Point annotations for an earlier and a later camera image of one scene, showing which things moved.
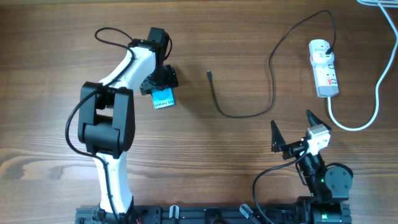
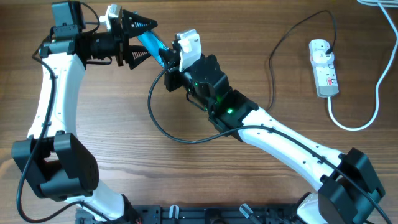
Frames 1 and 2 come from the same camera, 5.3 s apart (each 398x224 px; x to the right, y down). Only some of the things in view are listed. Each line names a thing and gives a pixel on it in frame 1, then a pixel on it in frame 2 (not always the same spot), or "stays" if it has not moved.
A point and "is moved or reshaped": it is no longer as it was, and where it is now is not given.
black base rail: [201, 214] stays
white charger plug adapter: [320, 58] stays
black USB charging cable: [329, 50] stays
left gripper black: [160, 83] to [120, 43]
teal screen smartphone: [162, 99] is moved or reshaped
